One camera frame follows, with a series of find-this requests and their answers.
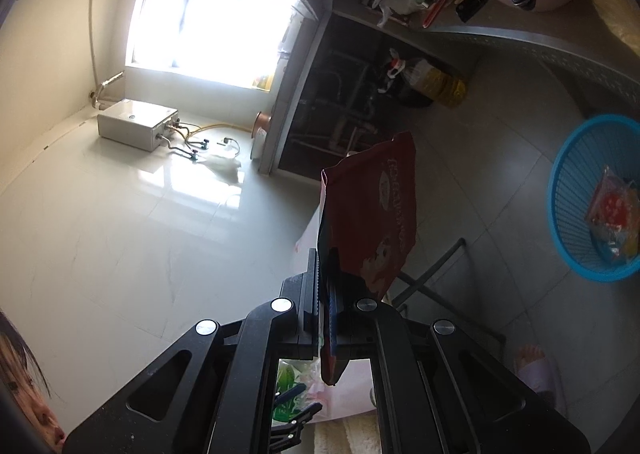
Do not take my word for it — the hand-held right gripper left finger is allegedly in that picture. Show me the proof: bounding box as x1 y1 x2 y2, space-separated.
64 249 321 454

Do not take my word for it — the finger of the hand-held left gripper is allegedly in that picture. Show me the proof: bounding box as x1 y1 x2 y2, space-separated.
272 382 307 407
270 401 323 454

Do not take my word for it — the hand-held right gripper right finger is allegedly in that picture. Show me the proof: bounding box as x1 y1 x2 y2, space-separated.
327 279 593 454

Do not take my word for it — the green label plastic bottle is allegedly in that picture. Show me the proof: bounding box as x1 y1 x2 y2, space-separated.
274 359 321 422

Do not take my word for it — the red snack packet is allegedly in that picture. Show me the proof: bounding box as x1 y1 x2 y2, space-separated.
318 131 418 387

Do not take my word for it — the blue plastic basket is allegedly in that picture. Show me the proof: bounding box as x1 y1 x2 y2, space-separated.
547 114 640 282

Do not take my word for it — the clear red print plastic bag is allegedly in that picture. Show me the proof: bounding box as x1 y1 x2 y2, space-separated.
585 165 640 240

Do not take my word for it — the white fluffy cloth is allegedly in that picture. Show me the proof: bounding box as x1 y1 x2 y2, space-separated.
312 409 383 454

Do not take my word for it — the hanging white plastic bag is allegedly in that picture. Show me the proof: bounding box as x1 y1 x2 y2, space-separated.
202 149 243 185

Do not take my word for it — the grey drain pipe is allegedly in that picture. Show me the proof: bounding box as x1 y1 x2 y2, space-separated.
295 49 381 155

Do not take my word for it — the copper bowl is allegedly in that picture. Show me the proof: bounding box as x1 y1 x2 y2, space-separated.
251 110 273 137

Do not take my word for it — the person's foot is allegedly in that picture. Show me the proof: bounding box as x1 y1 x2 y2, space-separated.
512 344 558 410

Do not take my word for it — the white water heater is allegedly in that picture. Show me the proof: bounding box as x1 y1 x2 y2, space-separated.
97 99 180 152

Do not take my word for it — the yellow oil bottle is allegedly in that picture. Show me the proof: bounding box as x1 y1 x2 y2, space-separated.
407 59 468 109

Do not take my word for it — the person's head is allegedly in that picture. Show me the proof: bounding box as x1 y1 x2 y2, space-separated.
0 311 68 454

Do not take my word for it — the window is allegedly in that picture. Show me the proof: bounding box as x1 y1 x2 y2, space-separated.
125 0 301 90

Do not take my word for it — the perforated metal shelf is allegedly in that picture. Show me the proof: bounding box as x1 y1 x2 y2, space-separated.
332 9 640 102

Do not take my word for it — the grey metal table frame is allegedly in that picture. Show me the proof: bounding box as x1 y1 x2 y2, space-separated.
390 239 501 335

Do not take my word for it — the metal wall faucet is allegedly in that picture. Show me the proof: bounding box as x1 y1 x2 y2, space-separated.
90 71 125 110

